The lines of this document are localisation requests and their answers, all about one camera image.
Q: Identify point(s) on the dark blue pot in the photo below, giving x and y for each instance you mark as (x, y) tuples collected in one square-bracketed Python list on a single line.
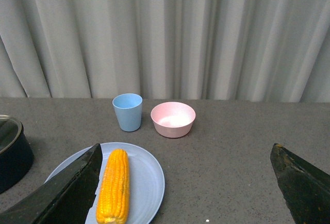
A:
[(15, 162)]

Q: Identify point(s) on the light blue plate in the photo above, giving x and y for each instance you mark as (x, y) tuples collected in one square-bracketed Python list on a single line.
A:
[(147, 183)]

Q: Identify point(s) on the yellow corn cob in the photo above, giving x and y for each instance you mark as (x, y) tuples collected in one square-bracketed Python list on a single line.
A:
[(114, 195)]

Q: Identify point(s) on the pink bowl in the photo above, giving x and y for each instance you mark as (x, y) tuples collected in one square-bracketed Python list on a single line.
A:
[(173, 119)]

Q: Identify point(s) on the grey white curtain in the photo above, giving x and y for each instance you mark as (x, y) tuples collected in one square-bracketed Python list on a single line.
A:
[(256, 50)]

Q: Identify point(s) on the glass lid blue knob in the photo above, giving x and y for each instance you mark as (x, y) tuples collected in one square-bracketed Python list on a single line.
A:
[(11, 129)]

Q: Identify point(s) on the light blue cup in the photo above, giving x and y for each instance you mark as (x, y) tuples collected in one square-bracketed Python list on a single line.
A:
[(128, 110)]

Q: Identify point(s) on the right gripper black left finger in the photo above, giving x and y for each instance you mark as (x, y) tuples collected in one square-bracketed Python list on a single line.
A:
[(65, 198)]

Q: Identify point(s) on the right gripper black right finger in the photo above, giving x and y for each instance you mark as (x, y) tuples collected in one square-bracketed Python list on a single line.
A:
[(305, 187)]

